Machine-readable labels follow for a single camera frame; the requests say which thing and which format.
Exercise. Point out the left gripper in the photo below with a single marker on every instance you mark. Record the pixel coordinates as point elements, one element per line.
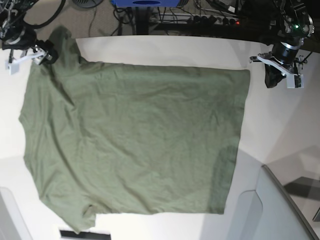
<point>281,61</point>

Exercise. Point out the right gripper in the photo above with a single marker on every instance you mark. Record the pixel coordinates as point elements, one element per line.
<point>39,51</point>

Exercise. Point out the olive green t-shirt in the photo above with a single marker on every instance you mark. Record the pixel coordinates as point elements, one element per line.
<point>114,138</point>

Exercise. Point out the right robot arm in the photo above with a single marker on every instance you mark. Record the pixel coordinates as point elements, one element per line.
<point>20,37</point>

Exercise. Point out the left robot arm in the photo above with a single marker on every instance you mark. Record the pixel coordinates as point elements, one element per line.
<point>295,25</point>

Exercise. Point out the black power strip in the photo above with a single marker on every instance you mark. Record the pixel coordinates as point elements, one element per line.
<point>210,20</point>

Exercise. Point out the blue box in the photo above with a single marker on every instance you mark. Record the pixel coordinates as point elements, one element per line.
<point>145,3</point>

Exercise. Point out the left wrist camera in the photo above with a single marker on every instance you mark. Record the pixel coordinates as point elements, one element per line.
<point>295,81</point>

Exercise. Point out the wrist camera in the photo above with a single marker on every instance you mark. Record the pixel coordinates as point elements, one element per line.
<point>295,81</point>
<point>12,67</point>

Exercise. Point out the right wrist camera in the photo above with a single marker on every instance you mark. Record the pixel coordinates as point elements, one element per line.
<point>12,67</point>

